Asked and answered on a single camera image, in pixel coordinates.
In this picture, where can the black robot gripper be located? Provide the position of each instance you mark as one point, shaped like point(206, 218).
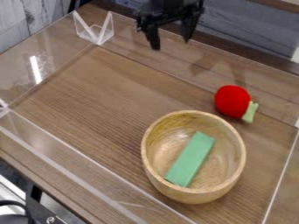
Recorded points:
point(159, 12)

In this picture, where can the red toy strawberry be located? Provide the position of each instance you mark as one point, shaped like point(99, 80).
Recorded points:
point(234, 103)

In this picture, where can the green rectangular block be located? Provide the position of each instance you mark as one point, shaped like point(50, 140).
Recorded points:
point(190, 160)

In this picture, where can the wooden bowl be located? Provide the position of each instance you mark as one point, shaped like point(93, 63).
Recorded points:
point(165, 139)

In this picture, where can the clear acrylic corner bracket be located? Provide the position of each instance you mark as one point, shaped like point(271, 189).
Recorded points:
point(97, 34)

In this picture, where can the black table leg bracket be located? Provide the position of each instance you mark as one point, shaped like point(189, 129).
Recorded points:
point(42, 214)

